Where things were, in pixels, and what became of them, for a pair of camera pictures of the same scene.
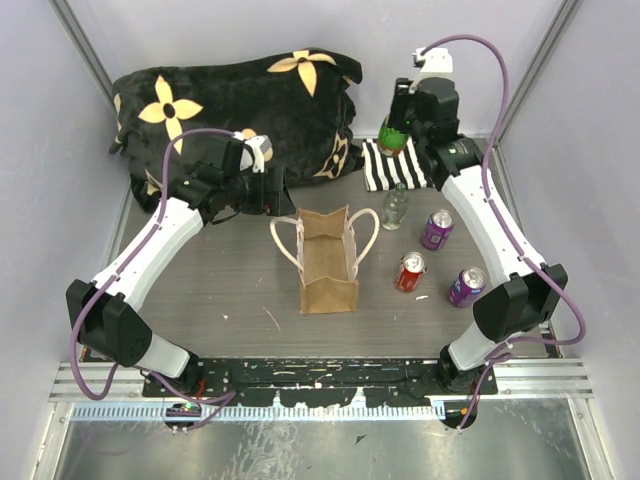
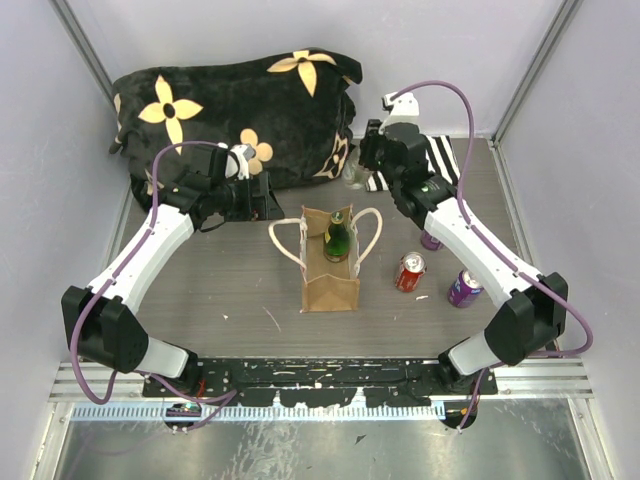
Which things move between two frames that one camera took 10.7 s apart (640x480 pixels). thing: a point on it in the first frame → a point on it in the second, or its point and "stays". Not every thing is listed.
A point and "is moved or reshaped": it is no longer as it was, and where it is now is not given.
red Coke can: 412,266 stays
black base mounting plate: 319,382 stays
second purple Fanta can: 467,284 stays
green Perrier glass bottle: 391,142 is moved or reshaped
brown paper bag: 327,256 stays
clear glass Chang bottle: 395,207 → 355,175
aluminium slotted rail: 275,411 stays
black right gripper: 401,97 → 369,143
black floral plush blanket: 298,99 stays
